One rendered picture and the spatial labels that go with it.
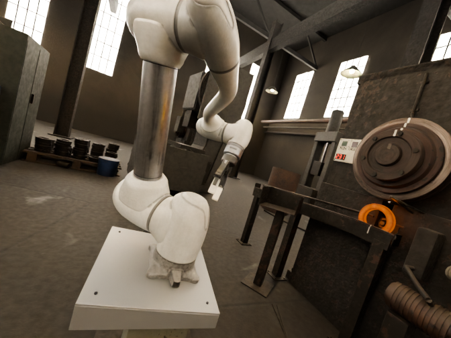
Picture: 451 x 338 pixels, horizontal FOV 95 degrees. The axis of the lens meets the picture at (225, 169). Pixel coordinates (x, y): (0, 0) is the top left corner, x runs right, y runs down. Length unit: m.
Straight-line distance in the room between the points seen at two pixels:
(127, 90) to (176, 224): 10.16
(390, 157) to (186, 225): 1.12
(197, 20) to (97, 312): 0.74
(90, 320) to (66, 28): 11.03
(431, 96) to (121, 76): 10.30
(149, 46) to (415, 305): 1.35
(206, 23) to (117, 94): 10.22
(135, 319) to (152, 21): 0.78
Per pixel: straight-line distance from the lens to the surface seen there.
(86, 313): 0.71
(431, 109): 1.72
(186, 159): 3.13
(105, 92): 10.75
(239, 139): 1.00
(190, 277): 0.81
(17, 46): 3.45
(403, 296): 1.29
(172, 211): 0.73
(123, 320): 0.73
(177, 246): 0.74
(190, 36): 0.60
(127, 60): 10.98
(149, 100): 0.68
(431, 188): 1.42
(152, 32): 0.66
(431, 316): 1.26
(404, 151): 1.41
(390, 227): 1.47
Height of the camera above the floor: 0.88
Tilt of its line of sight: 4 degrees down
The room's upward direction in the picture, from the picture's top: 17 degrees clockwise
